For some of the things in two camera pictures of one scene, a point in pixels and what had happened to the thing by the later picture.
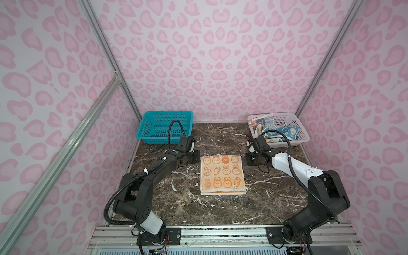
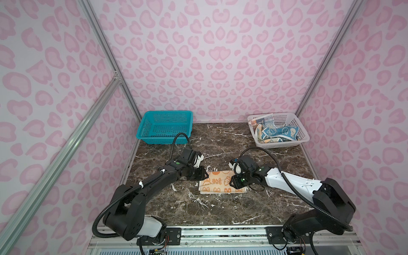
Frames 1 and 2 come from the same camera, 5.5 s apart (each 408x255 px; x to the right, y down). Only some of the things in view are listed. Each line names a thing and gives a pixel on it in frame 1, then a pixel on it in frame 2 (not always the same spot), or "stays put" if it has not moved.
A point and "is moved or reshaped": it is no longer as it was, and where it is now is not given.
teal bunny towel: [291, 132] stays put
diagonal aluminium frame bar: [13, 232] stays put
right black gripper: [248, 161] -> [235, 183]
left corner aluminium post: [110, 54] stays put
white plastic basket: [278, 129] stays put
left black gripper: [197, 157] -> [202, 175]
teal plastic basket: [164, 127] stays put
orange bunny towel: [222, 175] is moved or reshaped
